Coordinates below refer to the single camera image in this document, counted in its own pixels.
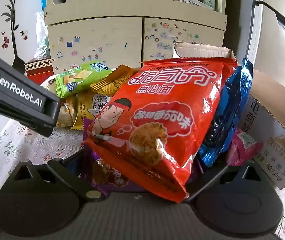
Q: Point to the yellow waffle packet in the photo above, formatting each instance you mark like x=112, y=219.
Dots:
x=66, y=115
x=87, y=112

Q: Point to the red gift box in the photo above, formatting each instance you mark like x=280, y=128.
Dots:
x=36, y=71

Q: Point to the blue foil snack bag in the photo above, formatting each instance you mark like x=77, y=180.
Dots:
x=232, y=105

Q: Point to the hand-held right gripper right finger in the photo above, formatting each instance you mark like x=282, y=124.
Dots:
x=212, y=180

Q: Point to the pink snack bag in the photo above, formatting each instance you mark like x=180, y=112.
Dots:
x=242, y=145

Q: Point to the golden brown snack wrapper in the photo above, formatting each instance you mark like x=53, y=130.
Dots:
x=112, y=82

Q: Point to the flat white box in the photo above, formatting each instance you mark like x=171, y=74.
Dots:
x=195, y=2

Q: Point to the clear plastic bag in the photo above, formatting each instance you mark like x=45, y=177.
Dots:
x=42, y=45

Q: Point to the cardboard box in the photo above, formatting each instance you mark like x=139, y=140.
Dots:
x=270, y=130

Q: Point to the purple snack bag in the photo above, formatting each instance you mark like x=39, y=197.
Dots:
x=112, y=177

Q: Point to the large red snack bag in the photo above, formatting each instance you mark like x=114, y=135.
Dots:
x=157, y=105

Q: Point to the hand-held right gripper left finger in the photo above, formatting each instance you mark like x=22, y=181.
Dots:
x=67, y=177

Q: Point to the green chip bag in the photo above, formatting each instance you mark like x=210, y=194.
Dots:
x=82, y=78

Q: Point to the beige cabinet with stickers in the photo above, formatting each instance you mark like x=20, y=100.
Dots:
x=95, y=42

